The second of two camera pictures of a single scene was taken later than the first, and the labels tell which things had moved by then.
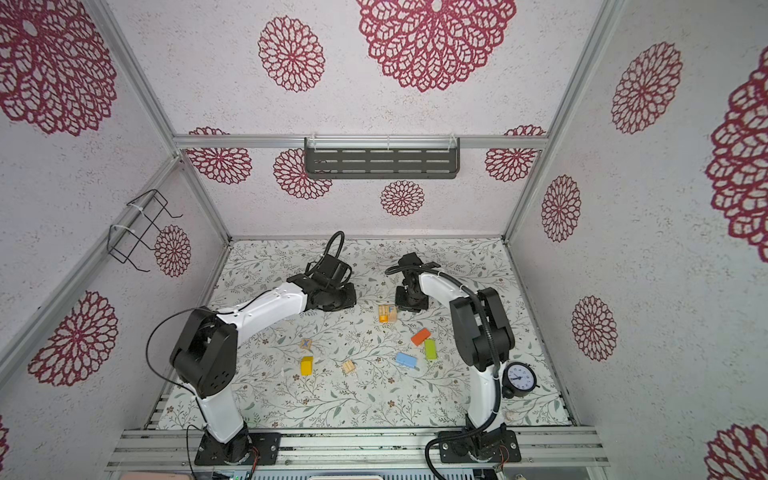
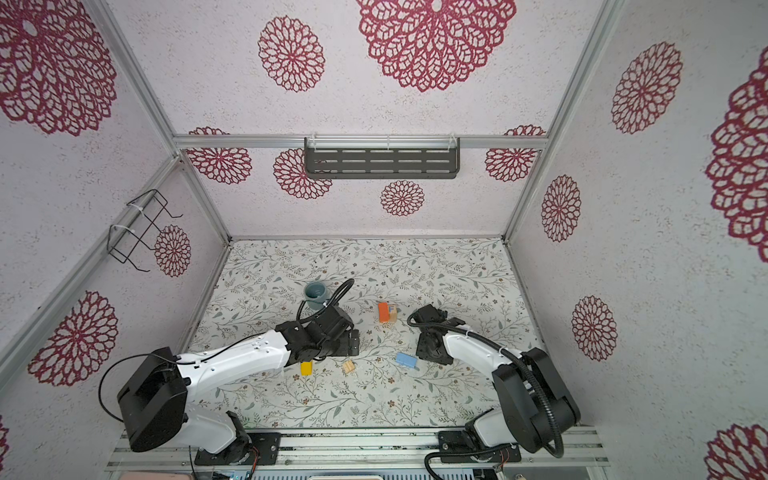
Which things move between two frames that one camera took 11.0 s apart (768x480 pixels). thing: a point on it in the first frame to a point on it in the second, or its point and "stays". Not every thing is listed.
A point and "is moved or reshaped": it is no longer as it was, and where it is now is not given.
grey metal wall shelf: (424, 158) stays
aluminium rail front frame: (355, 448) stays
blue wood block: (406, 359) stays
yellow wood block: (306, 365) stays
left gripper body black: (341, 297) to (342, 347)
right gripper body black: (405, 300) to (423, 350)
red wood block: (420, 336) is moved or reshaped
